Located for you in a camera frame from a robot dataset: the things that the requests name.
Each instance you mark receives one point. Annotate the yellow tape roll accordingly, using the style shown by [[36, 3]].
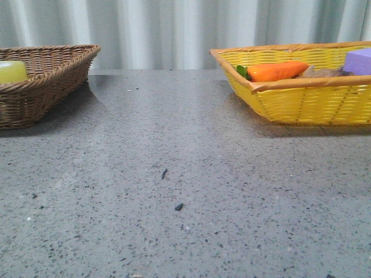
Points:
[[13, 72]]

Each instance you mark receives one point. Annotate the small black debris piece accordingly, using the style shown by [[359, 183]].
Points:
[[164, 173]]

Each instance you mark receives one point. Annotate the small black debris chunk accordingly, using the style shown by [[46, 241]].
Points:
[[179, 207]]

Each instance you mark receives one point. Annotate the orange toy carrot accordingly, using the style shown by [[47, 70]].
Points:
[[272, 72]]

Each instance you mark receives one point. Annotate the white curtain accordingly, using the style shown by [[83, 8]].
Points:
[[171, 35]]

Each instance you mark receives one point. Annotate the brown ginger root toy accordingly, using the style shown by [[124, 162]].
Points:
[[312, 72]]

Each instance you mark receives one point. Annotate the brown wicker basket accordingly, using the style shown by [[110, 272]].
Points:
[[53, 73]]

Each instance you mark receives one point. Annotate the yellow woven basket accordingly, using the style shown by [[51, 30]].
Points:
[[320, 101]]

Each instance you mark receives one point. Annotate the purple foam block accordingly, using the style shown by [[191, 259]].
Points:
[[358, 62]]

